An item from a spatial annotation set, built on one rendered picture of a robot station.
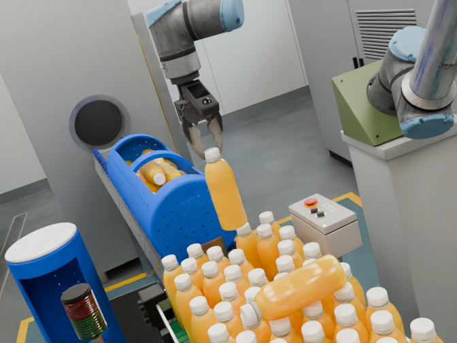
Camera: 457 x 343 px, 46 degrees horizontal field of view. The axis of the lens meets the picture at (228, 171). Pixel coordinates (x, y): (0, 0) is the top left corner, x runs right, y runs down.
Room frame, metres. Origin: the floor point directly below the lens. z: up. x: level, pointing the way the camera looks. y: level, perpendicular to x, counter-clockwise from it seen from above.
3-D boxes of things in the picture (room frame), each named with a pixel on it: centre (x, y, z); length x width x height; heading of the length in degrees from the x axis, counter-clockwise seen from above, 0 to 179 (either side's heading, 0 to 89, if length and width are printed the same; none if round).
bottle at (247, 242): (1.35, 0.01, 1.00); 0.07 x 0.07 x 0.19
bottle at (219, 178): (1.28, 0.03, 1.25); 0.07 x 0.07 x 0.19
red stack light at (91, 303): (0.98, 0.37, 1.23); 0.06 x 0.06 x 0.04
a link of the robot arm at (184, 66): (1.30, 0.03, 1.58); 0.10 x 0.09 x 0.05; 106
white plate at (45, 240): (1.92, 0.77, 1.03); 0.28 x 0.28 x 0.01
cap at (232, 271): (1.13, 0.06, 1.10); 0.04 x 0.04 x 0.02
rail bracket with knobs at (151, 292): (1.35, 0.31, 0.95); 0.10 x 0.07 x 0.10; 106
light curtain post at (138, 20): (2.97, 0.22, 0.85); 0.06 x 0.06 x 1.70; 16
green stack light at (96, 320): (0.98, 0.37, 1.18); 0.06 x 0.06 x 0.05
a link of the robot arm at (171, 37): (1.30, 0.03, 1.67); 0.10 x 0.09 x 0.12; 74
